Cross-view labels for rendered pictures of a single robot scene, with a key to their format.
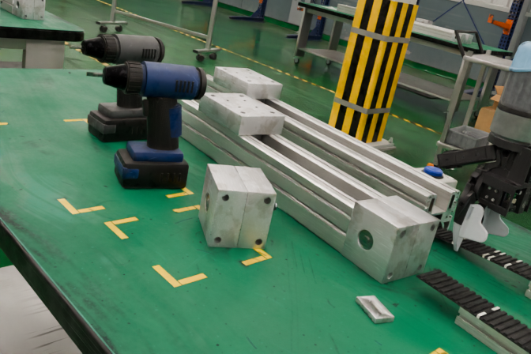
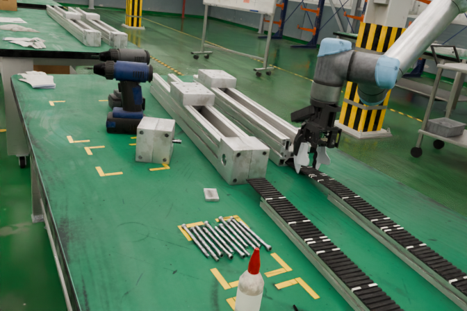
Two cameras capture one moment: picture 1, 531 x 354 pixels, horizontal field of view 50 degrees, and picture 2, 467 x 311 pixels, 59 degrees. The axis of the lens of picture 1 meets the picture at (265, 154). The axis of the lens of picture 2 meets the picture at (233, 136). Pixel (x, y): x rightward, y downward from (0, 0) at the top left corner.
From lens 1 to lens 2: 0.47 m
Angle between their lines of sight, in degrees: 14
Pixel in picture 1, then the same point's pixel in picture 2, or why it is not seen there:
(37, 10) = (122, 42)
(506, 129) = (314, 93)
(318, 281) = (189, 180)
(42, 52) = not seen: hidden behind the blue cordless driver
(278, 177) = (196, 128)
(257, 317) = (136, 191)
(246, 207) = (154, 139)
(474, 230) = (303, 158)
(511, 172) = (321, 121)
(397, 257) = (238, 169)
